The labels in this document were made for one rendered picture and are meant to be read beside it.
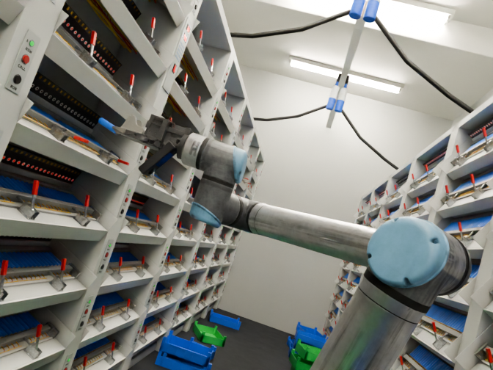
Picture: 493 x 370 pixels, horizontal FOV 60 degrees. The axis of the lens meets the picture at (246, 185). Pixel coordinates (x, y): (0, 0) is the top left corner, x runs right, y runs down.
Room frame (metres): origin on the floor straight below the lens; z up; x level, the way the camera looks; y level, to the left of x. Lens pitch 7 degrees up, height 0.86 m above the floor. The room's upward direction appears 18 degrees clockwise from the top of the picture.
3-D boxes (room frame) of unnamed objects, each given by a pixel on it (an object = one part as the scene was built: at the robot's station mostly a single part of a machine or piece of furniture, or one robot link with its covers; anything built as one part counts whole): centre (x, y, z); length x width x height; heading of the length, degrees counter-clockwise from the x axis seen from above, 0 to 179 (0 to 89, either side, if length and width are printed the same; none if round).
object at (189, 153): (1.13, 0.17, 1.04); 0.10 x 0.05 x 0.09; 173
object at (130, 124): (1.14, 0.35, 1.05); 0.09 x 0.03 x 0.06; 87
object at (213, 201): (1.14, 0.07, 0.93); 0.12 x 0.09 x 0.12; 133
